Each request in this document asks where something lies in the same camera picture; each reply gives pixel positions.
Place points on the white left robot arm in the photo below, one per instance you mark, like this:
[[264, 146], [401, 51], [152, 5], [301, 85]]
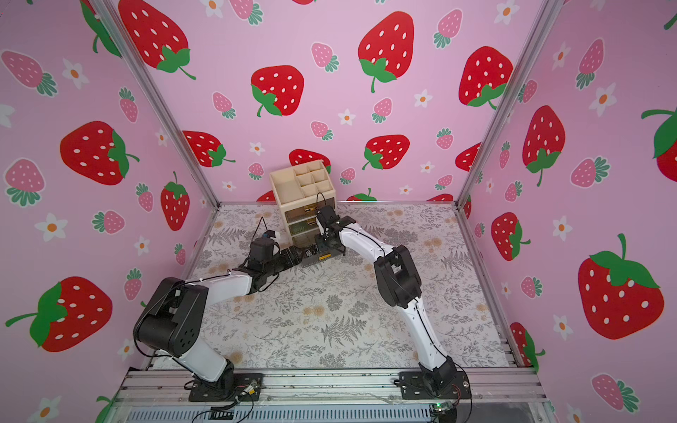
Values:
[[172, 321]]

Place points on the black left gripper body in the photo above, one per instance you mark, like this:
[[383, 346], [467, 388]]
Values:
[[279, 263]]

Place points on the aluminium corner post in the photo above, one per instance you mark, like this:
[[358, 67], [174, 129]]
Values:
[[114, 25], [534, 43]]

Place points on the aluminium corner post right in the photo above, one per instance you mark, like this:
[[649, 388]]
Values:
[[534, 43]]

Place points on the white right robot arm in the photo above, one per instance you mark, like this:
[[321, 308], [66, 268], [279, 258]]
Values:
[[399, 284]]

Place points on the aluminium corner post left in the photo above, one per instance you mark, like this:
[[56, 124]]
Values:
[[114, 25]]

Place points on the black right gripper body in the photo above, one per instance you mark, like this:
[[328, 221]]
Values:
[[328, 241]]

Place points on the cream drawer organizer cabinet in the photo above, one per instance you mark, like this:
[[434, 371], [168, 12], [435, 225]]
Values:
[[304, 183]]

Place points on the clear smoky bottom drawer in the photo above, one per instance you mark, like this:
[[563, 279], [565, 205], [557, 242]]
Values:
[[322, 254]]

